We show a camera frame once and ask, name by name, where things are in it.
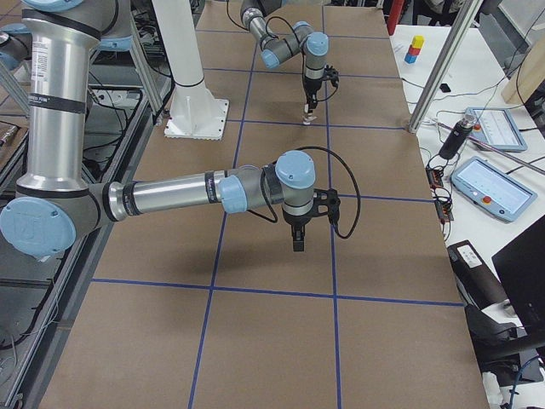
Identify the blue teach pendant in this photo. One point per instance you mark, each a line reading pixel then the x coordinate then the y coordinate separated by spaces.
pixel 492 190
pixel 496 127

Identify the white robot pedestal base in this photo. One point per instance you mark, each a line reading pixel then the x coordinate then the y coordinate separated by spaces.
pixel 194 112

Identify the orange circuit board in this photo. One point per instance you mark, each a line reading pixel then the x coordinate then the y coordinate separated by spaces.
pixel 435 177

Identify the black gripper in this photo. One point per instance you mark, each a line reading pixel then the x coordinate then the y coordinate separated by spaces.
pixel 296 222
pixel 311 87

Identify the blue teach pendant far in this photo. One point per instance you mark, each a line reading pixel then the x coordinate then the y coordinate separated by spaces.
pixel 496 127

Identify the aluminium frame post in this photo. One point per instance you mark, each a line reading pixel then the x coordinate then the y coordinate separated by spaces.
pixel 453 42

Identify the black monitor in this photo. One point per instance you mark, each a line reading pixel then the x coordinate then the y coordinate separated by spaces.
pixel 520 267

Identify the black box with label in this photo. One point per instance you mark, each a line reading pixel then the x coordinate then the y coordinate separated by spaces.
pixel 476 278

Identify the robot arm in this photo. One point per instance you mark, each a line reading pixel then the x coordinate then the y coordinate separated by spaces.
pixel 303 40
pixel 54 206

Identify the yellow red blue blocks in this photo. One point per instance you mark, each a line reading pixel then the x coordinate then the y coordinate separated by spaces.
pixel 414 49

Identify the small black square device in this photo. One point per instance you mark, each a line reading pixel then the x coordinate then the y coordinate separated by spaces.
pixel 445 88

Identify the black water bottle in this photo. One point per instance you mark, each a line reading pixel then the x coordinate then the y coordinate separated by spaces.
pixel 456 137

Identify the blue teach pendant near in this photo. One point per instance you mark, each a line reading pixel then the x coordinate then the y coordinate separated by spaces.
pixel 492 190

